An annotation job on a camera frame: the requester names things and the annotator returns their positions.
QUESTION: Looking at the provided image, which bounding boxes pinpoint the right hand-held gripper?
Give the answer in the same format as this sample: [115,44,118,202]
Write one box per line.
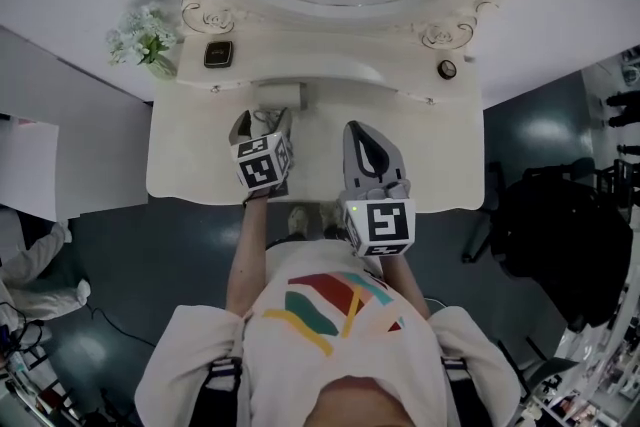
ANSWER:
[339,120,419,259]

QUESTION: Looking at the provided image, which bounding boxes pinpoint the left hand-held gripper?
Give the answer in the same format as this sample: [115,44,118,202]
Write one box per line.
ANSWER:
[228,108,296,197]

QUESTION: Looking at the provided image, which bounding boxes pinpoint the cream hair dryer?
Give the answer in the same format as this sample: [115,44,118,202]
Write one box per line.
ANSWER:
[249,82,309,137]

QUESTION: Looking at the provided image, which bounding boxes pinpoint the white ornate vanity table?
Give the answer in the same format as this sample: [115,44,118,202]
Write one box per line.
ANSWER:
[144,0,559,216]

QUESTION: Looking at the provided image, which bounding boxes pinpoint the person's left forearm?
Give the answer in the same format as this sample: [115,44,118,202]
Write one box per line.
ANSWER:
[224,194,274,316]

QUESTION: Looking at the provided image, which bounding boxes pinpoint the person's right forearm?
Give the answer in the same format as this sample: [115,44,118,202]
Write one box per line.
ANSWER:
[377,254,431,321]

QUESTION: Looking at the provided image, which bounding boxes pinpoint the person's right shoe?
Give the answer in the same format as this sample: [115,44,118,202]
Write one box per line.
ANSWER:
[319,200,344,239]

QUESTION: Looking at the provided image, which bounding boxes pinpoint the person's shoe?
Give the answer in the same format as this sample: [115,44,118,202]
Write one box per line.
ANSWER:
[288,205,309,236]
[319,200,344,239]

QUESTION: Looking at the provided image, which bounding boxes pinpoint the black square box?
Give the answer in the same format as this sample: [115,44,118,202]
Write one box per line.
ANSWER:
[203,40,234,69]

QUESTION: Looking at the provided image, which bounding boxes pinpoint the person's left shoe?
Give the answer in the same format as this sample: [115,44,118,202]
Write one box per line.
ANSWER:
[288,205,309,236]

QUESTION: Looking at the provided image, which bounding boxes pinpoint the green glass vase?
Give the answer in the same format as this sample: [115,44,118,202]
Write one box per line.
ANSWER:
[147,53,178,80]

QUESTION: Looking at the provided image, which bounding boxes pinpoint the white flower bouquet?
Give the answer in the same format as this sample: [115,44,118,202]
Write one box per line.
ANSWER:
[105,3,177,66]

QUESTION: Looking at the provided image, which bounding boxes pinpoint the person's white printed shirt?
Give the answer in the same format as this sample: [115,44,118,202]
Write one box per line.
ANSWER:
[134,239,524,427]

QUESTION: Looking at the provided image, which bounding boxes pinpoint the white cubby shelf unit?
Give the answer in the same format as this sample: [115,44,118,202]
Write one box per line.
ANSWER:
[0,112,60,221]

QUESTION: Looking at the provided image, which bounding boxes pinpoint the person's head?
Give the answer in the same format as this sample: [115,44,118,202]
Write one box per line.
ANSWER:
[317,377,426,427]

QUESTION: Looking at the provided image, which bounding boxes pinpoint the grey chair with black legs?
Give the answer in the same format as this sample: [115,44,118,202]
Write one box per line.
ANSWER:
[497,339,581,406]

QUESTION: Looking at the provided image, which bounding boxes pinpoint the black metal rack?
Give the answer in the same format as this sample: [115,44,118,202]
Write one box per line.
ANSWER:
[0,319,76,427]

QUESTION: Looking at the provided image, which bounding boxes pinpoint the black harness strap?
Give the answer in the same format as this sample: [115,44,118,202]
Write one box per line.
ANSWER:
[202,357,246,427]
[442,357,476,427]

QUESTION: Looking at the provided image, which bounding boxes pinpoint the black floor cable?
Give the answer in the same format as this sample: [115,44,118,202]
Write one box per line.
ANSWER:
[84,304,156,346]

